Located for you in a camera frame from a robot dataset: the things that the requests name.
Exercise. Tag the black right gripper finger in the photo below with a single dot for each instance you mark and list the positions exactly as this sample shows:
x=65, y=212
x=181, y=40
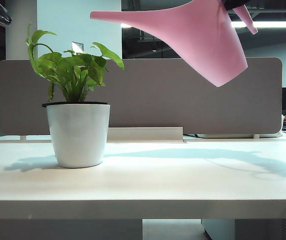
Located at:
x=234, y=3

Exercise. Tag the pink plastic watering can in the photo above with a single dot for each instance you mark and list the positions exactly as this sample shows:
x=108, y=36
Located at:
x=197, y=37

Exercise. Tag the green leafy plant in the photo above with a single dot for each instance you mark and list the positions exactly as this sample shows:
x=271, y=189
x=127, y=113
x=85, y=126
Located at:
x=70, y=72

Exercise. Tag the white plant pot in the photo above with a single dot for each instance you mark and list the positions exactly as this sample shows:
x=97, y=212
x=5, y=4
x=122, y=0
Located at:
x=77, y=137

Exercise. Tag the grey desk partition panel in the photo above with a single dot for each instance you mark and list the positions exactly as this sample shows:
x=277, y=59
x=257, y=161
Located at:
x=157, y=105

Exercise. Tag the white flat desk device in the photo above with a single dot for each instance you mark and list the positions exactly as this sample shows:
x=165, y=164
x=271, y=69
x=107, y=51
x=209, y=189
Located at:
x=233, y=136

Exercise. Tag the small sign on pillar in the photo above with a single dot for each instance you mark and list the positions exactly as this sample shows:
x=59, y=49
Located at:
x=77, y=47

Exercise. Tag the white partition bracket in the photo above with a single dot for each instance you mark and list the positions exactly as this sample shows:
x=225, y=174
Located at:
x=23, y=137

